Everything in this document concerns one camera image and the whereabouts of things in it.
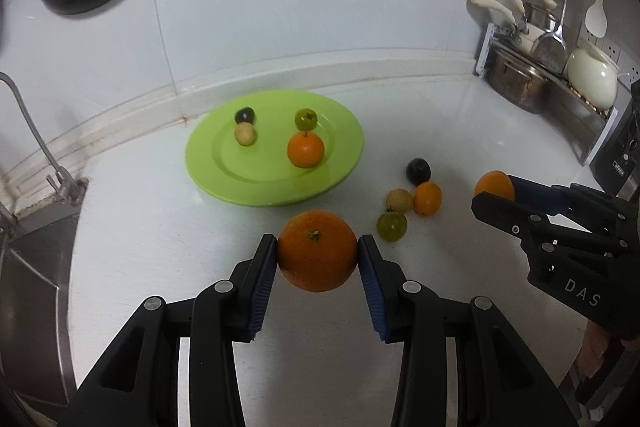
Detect small orange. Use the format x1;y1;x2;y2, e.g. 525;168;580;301
474;170;515;202
413;182;442;217

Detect dark plum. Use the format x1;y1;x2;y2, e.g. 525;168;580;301
234;106;255;124
405;158;432;186

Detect large orange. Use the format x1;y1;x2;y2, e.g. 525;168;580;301
278;210;357;293

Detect orange with stem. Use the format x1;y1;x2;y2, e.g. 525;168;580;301
286;131;326;168

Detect steel kitchen sink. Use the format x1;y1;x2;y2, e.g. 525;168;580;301
1;208;79;417

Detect white dish rack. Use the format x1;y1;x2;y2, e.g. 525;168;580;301
474;23;620;166

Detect steel cooking pot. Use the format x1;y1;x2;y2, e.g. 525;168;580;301
487;49;550;114

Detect steel spatula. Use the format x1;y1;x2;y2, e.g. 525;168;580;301
532;0;568;74

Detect white rice paddle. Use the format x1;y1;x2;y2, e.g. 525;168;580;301
585;0;608;39

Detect slim gooseneck faucet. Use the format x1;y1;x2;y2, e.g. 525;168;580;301
0;72;88;206

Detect green plate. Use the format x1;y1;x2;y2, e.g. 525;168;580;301
184;90;363;207

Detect cream handled pan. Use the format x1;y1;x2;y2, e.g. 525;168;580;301
469;0;544;54

